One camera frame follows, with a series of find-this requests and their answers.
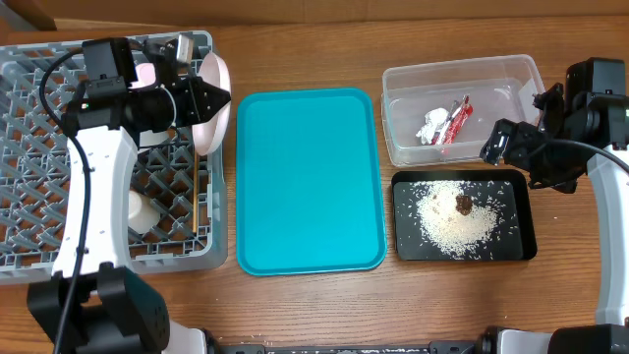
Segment pink bowl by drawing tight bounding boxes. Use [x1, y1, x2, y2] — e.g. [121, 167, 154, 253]
[131, 63, 156, 89]

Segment large white round plate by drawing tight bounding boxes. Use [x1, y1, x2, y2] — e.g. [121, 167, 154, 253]
[192, 52, 231, 156]

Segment wooden chopstick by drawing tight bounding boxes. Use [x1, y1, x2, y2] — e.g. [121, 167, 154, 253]
[193, 152, 200, 234]

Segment red snack wrapper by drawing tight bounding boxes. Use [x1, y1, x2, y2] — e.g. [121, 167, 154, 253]
[431, 94, 474, 145]

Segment rice and food scraps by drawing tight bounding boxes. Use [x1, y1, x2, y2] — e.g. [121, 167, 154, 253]
[393, 180, 523, 261]

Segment white plastic cup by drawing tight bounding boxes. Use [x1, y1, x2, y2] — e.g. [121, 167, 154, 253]
[128, 191, 160, 234]

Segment grey shallow bowl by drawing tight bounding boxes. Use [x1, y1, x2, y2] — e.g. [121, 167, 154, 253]
[139, 131, 170, 148]

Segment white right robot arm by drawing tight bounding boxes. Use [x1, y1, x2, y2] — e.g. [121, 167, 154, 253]
[474, 57, 628, 353]

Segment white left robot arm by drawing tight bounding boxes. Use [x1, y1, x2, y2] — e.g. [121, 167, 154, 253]
[27, 34, 231, 353]

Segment clear plastic waste bin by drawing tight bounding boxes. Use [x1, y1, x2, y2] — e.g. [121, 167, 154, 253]
[381, 54, 545, 167]

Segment grey plastic dishwasher rack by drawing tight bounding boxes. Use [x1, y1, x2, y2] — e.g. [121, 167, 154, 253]
[1, 40, 228, 284]

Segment black rectangular tray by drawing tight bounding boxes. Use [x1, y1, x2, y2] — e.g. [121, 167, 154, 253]
[391, 169, 538, 262]

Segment teal plastic serving tray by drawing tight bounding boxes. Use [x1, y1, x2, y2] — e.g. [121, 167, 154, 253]
[235, 88, 387, 276]

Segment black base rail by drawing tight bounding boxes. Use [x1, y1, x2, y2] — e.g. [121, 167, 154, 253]
[210, 326, 556, 354]

